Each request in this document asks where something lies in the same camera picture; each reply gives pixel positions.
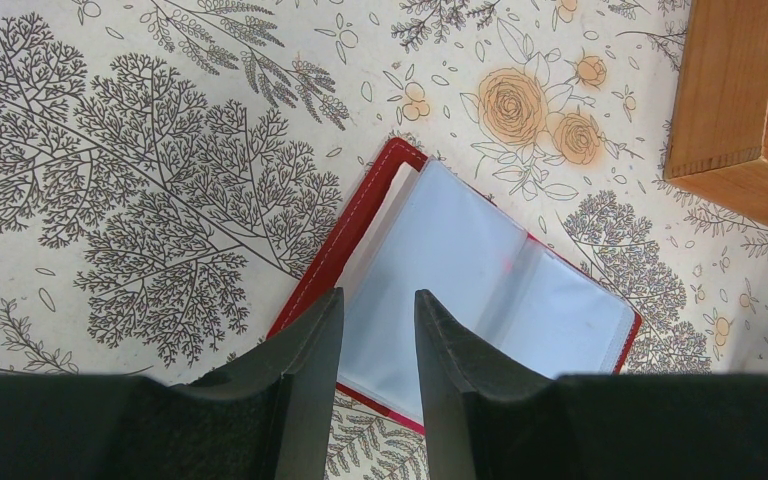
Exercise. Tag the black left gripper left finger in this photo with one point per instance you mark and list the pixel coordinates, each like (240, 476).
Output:
(265, 415)

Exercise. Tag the floral patterned table mat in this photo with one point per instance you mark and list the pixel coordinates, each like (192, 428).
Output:
(170, 169)

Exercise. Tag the orange wooden compartment tray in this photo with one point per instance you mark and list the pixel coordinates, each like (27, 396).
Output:
(718, 143)

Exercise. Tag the red leather card holder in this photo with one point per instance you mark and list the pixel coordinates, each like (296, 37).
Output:
(413, 225)

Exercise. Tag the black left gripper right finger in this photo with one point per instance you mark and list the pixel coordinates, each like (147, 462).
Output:
(486, 416)

